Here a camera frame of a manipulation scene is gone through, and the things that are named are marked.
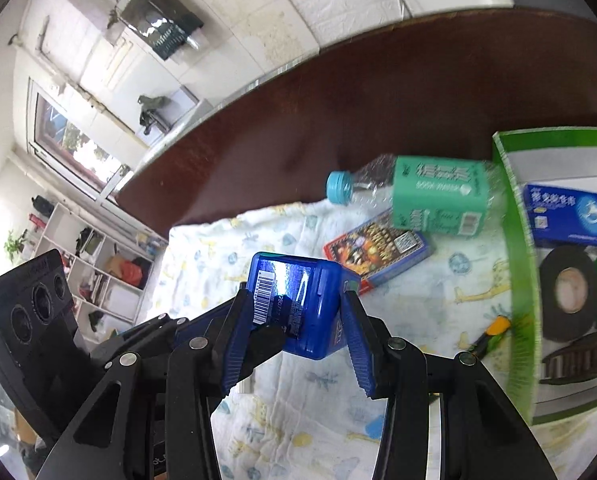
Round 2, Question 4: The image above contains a red playing card box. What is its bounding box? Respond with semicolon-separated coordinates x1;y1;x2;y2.
323;209;434;294

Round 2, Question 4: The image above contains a white shelf unit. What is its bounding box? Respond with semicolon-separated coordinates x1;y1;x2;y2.
35;204;160;350

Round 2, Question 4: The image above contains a glass door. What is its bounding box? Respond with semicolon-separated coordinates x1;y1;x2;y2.
27;80;134;207

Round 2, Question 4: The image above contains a blue medicine carton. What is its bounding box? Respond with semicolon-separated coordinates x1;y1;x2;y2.
523;183;597;248

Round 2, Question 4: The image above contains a blue plastic square box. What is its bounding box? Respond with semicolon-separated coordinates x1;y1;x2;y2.
246;252;361;361

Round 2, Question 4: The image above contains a dark rubber snake toy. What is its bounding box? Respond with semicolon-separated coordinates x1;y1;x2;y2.
539;332;597;386

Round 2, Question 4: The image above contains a clear bottle green label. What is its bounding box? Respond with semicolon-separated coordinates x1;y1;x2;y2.
326;154;507;237

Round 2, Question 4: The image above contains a green open cardboard box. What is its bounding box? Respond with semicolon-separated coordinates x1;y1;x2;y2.
493;127;597;424

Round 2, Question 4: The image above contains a marker with blue cap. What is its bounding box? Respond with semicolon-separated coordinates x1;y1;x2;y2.
468;315;511;360

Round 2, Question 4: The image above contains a black electrical tape roll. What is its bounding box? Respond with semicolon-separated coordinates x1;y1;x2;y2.
538;245;597;344

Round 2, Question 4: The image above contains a grey faucet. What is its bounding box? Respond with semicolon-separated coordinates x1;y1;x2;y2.
137;96;170;136

